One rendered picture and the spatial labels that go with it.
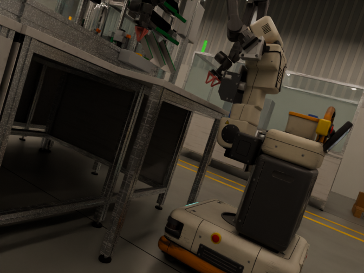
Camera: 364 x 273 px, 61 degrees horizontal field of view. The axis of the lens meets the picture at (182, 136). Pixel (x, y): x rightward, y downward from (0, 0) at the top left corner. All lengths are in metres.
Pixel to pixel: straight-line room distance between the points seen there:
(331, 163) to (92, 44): 4.45
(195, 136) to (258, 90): 4.20
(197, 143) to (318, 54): 5.76
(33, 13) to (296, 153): 1.17
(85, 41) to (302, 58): 9.34
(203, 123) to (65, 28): 4.67
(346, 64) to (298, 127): 8.73
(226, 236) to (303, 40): 9.43
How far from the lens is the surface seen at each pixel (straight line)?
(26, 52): 1.20
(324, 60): 10.39
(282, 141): 1.47
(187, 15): 3.63
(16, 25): 1.17
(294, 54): 10.51
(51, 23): 1.33
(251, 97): 1.74
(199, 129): 5.85
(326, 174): 5.35
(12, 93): 1.19
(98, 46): 1.51
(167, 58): 2.27
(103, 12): 2.85
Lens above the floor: 0.74
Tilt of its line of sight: 4 degrees down
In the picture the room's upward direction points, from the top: 18 degrees clockwise
